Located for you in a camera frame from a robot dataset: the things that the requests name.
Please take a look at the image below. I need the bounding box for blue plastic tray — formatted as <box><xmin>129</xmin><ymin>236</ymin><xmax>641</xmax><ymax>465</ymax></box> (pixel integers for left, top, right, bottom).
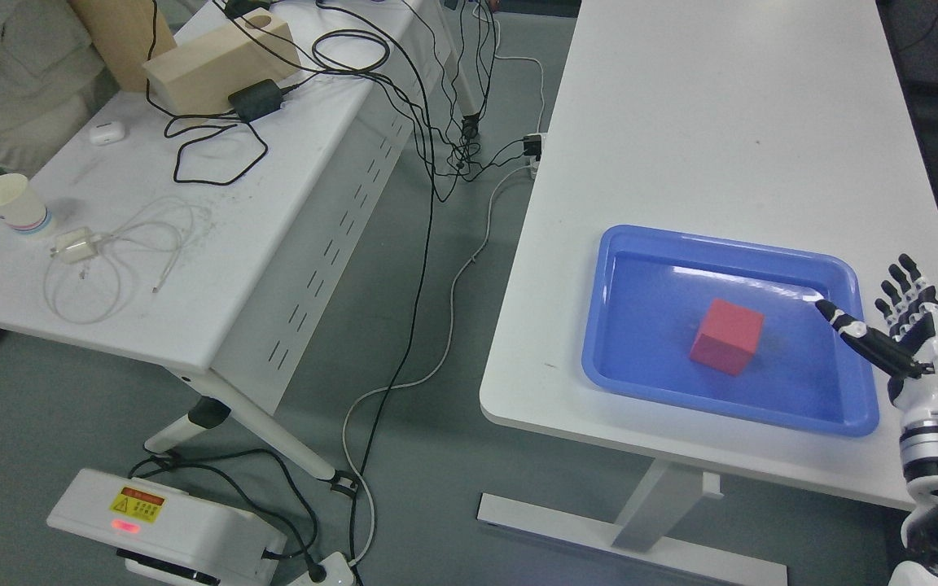
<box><xmin>581</xmin><ymin>224</ymin><xmax>879</xmax><ymax>437</ymax></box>

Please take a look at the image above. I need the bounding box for white desk with T-leg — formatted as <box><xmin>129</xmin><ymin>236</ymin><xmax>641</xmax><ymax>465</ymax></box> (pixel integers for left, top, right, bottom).
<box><xmin>479</xmin><ymin>1</ymin><xmax>938</xmax><ymax>585</ymax></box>

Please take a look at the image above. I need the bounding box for long black cable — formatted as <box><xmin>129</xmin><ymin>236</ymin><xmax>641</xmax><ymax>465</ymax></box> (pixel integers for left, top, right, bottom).
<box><xmin>306</xmin><ymin>0</ymin><xmax>502</xmax><ymax>571</ymax></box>

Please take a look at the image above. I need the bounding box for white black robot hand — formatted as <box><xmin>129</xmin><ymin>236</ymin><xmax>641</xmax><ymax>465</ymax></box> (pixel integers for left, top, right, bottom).
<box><xmin>815</xmin><ymin>255</ymin><xmax>938</xmax><ymax>435</ymax></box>

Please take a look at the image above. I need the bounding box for pink foam block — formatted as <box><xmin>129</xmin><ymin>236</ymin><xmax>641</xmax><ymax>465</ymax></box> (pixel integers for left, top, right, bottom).
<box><xmin>689</xmin><ymin>298</ymin><xmax>765</xmax><ymax>376</ymax></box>

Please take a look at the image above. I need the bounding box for white earbuds case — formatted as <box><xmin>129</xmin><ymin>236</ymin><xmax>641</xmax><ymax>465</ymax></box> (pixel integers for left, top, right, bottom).
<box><xmin>88</xmin><ymin>121</ymin><xmax>127</xmax><ymax>146</ymax></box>

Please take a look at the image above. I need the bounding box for white folding table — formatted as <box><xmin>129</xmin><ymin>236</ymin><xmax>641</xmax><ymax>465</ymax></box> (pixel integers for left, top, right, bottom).
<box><xmin>0</xmin><ymin>1</ymin><xmax>467</xmax><ymax>491</ymax></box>

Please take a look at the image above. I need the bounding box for wooden block box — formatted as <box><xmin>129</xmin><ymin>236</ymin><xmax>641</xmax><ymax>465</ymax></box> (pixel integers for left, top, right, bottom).
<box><xmin>142</xmin><ymin>8</ymin><xmax>300</xmax><ymax>115</ymax></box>

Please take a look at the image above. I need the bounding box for white charger with cable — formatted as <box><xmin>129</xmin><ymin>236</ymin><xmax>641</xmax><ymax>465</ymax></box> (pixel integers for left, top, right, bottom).
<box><xmin>41</xmin><ymin>195</ymin><xmax>213</xmax><ymax>326</ymax></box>

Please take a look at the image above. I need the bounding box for white power strip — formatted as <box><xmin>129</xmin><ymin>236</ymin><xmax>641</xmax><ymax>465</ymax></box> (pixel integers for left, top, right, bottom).
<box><xmin>289</xmin><ymin>552</ymin><xmax>357</xmax><ymax>586</ymax></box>

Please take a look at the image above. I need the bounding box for black power adapter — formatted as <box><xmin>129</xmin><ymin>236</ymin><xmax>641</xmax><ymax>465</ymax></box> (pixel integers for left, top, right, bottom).
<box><xmin>227</xmin><ymin>79</ymin><xmax>283</xmax><ymax>123</ymax></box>

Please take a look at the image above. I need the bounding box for white box appliance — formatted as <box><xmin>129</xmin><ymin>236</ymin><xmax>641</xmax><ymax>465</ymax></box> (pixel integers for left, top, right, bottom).
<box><xmin>47</xmin><ymin>468</ymin><xmax>287</xmax><ymax>585</ymax></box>

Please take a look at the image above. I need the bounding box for paper cup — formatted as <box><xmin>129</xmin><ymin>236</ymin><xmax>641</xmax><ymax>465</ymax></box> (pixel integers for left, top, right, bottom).
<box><xmin>0</xmin><ymin>173</ymin><xmax>56</xmax><ymax>238</ymax></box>

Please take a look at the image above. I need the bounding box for person in beige clothes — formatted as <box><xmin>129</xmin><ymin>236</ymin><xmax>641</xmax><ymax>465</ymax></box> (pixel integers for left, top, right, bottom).
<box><xmin>0</xmin><ymin>1</ymin><xmax>119</xmax><ymax>177</ymax></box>

